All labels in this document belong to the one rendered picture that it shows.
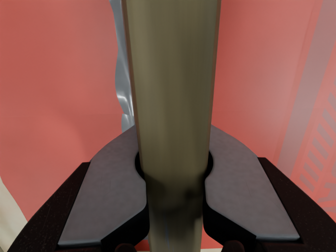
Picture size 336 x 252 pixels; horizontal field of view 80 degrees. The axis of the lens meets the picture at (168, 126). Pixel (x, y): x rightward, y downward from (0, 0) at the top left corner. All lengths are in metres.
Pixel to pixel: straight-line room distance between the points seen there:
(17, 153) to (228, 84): 0.21
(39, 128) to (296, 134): 0.24
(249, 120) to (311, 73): 0.06
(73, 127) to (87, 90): 0.04
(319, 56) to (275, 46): 0.04
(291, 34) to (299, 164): 0.13
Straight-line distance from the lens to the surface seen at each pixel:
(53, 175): 0.25
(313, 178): 0.28
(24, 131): 0.23
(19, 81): 0.21
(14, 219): 0.32
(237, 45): 0.18
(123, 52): 0.17
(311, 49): 0.20
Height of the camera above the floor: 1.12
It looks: 62 degrees down
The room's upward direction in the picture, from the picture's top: 178 degrees clockwise
